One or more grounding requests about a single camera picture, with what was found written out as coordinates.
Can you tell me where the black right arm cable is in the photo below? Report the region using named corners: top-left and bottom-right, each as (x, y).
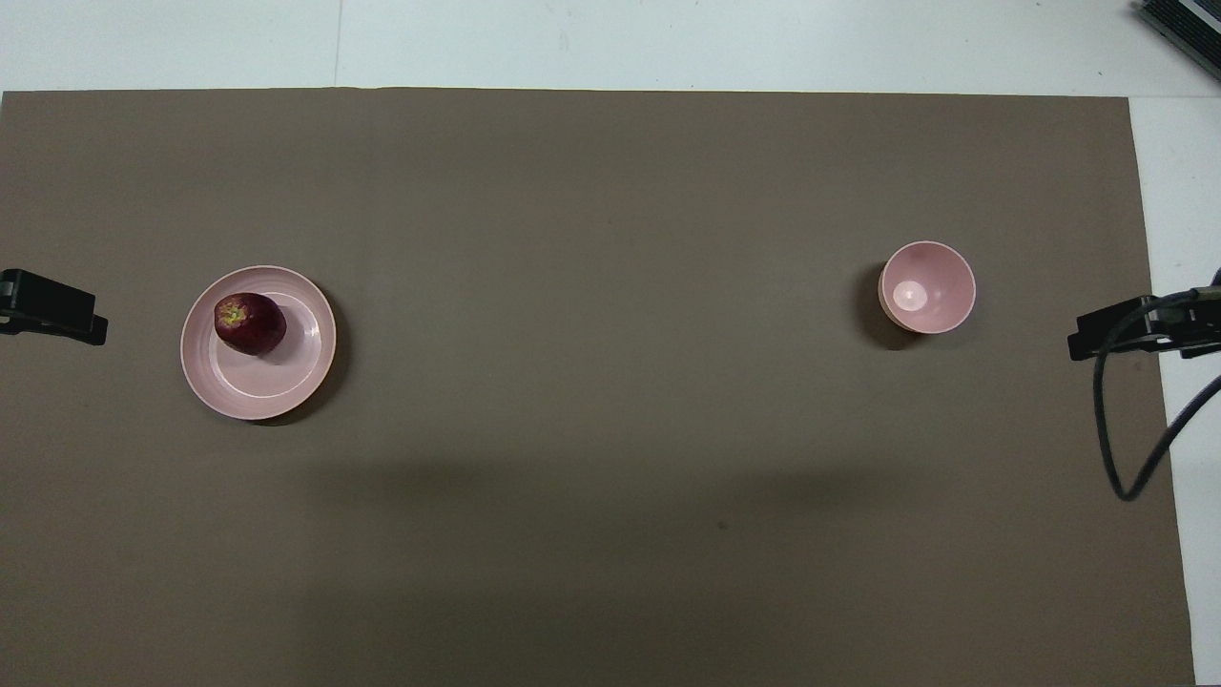
top-left (1092, 270), bottom-right (1221, 502)

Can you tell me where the pink round plate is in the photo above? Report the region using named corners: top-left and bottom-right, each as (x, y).
top-left (180, 265), bottom-right (338, 422)

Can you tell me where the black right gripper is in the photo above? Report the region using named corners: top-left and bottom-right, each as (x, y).
top-left (1067, 284), bottom-right (1221, 363)

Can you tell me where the large brown table mat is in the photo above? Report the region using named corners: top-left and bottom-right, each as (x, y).
top-left (0, 88), bottom-right (1198, 687)

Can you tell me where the dark red apple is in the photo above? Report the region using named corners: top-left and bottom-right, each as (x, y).
top-left (214, 293), bottom-right (287, 357)

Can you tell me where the pink ceramic bowl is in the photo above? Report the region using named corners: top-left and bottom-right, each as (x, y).
top-left (879, 240), bottom-right (977, 335)

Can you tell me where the dark grey ribbed device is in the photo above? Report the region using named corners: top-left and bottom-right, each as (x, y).
top-left (1134, 0), bottom-right (1221, 70)

